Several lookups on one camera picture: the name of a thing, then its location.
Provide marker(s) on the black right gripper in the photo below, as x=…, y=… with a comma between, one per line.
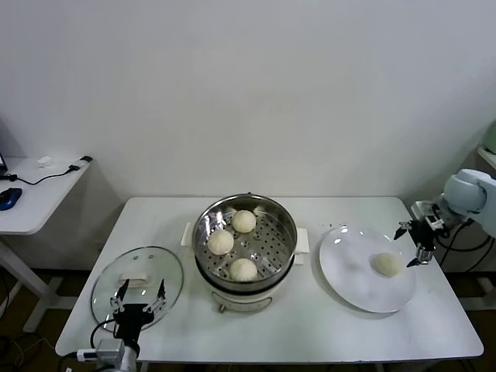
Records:
x=424, y=234

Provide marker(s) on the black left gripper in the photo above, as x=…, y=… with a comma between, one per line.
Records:
x=131, y=319

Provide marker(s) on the white steamed baozi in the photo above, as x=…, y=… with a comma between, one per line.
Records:
x=244, y=221
x=221, y=243
x=386, y=264
x=243, y=269

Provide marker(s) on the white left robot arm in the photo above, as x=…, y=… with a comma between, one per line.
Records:
x=129, y=358

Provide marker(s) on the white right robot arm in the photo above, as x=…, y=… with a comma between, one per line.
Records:
x=465, y=190

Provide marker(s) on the perforated steel steamer basket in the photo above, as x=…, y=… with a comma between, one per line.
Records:
x=209, y=219

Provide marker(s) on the white ceramic plate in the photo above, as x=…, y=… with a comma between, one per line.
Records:
x=348, y=263

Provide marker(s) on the white electric cooking pot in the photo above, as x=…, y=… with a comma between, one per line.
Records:
x=240, y=302

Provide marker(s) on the white shelf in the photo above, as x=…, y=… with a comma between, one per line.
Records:
x=489, y=159

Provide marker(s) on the mint green appliance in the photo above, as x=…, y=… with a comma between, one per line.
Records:
x=491, y=139

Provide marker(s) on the white side desk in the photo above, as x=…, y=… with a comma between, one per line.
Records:
x=50, y=193

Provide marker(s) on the black white adapter dongle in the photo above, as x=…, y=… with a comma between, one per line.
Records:
x=85, y=159

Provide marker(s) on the blue computer mouse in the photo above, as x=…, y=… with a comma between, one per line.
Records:
x=9, y=198

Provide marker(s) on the small white crumpled paper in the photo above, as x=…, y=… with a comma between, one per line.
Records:
x=44, y=161

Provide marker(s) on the dark laptop screen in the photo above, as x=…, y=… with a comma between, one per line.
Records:
x=2, y=163

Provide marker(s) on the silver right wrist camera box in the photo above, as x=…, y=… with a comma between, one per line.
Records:
x=422, y=209

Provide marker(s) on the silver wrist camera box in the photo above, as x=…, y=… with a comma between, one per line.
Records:
x=110, y=346
x=422, y=209

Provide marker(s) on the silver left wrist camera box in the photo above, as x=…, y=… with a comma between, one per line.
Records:
x=110, y=346

